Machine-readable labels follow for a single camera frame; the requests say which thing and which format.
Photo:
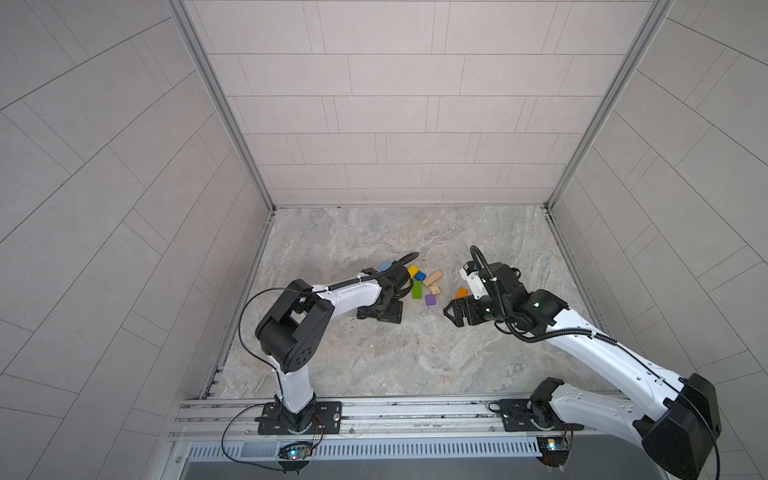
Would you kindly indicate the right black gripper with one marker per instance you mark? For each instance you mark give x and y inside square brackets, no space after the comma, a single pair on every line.
[467,304]

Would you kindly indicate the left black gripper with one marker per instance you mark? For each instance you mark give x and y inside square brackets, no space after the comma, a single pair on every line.
[394,315]

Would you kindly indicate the natural wood block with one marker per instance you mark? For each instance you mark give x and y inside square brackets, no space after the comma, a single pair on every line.
[433,278]

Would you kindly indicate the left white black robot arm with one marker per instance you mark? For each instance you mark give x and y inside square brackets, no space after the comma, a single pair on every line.
[292,329]

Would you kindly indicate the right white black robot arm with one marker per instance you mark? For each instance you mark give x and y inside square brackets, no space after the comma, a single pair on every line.
[674,419]

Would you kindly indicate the green wood block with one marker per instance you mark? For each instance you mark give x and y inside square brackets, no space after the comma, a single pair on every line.
[417,290]

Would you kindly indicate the right circuit board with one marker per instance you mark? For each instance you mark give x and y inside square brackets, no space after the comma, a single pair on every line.
[554,451]

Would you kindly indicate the left green circuit board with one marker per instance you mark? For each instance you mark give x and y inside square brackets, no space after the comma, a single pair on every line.
[295,452]

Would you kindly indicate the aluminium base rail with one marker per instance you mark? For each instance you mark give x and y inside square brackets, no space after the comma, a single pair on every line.
[420,414]

